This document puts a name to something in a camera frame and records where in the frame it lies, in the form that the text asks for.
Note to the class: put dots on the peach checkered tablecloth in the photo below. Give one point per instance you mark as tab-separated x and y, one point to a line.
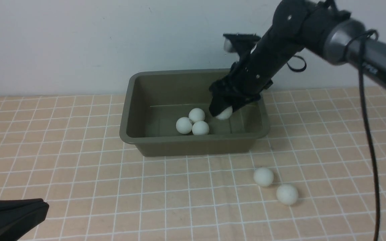
66	150

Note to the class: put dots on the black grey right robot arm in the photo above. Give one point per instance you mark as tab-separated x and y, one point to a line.
320	27

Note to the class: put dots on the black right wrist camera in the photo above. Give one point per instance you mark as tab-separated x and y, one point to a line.
239	43

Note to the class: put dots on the white ping-pong ball with mark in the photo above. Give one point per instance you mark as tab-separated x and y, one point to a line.
200	128

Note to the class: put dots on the olive green plastic bin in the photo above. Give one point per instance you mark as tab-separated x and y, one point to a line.
156	100

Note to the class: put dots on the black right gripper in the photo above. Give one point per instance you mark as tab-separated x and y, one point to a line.
254	70

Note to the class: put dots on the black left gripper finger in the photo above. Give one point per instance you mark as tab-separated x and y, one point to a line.
18	217

